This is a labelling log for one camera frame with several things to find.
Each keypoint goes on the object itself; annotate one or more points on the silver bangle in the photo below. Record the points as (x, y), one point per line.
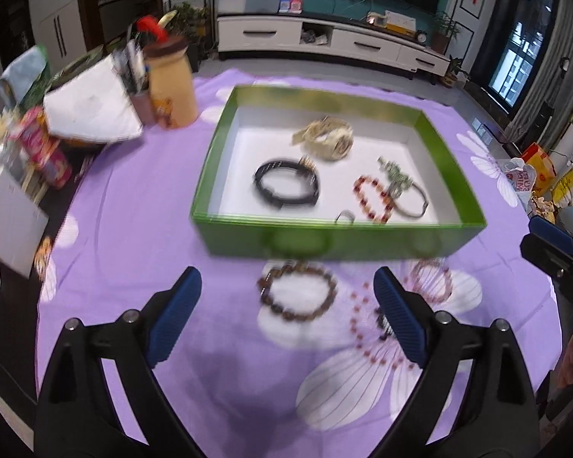
(409, 200)

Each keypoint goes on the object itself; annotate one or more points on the potted plant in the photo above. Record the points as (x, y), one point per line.
(444, 30)
(194, 24)

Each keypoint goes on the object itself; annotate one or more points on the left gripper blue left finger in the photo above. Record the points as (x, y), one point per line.
(168, 313)

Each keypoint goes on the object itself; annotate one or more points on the green cardboard box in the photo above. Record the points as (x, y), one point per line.
(354, 218)

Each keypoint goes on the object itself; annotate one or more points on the yellow bear bottle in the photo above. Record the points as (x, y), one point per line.
(170, 80)

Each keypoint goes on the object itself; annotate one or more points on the cream white wristwatch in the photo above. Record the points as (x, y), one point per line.
(329, 139)

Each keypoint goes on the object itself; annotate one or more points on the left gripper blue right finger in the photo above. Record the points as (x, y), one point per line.
(406, 314)

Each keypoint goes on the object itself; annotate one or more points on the white small box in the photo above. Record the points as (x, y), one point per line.
(22, 226)

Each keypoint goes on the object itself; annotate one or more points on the pink yogurt cup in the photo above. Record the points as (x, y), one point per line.
(33, 136)
(55, 167)

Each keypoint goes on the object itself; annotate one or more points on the green jade pendant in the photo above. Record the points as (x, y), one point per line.
(398, 179)

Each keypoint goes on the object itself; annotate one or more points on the plastic bag of snacks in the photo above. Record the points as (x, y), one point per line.
(543, 190)

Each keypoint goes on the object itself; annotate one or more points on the white paper sheet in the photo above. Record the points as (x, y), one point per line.
(94, 107)

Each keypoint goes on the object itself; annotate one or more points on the purple floral tablecloth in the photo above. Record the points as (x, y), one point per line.
(244, 383)

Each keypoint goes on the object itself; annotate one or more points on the black wristwatch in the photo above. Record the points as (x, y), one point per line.
(284, 183)

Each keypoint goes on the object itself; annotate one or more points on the pen holder cup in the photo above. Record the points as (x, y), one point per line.
(129, 63)

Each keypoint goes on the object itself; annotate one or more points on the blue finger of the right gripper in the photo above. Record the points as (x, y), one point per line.
(547, 231)

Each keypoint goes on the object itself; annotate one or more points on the potted plant right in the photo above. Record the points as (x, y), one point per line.
(444, 30)

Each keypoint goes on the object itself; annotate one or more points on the white TV cabinet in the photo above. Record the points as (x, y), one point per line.
(304, 35)

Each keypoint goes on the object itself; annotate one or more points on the small alarm clock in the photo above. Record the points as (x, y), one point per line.
(421, 37)

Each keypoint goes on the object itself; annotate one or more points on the potted plant left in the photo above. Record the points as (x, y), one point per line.
(194, 24)

